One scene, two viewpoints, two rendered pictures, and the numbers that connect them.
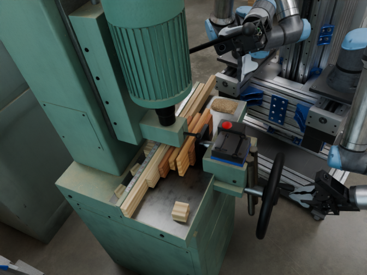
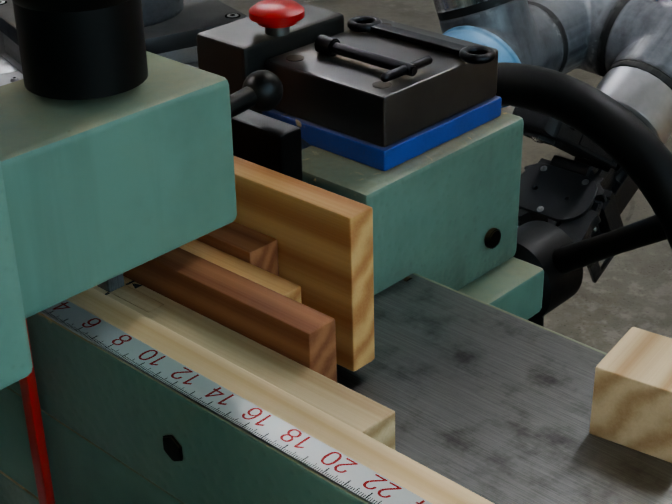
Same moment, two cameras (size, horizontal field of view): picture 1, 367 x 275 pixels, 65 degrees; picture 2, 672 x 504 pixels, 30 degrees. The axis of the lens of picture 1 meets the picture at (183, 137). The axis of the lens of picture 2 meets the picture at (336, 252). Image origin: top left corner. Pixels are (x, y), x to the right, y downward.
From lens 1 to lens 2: 79 cm
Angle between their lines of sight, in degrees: 61
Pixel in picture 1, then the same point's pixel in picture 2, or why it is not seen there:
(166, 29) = not seen: outside the picture
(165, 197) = (492, 470)
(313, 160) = not seen: hidden behind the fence
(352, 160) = (529, 28)
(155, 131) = (87, 178)
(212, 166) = (409, 210)
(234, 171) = (492, 155)
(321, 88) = not seen: hidden behind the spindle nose
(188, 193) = (506, 376)
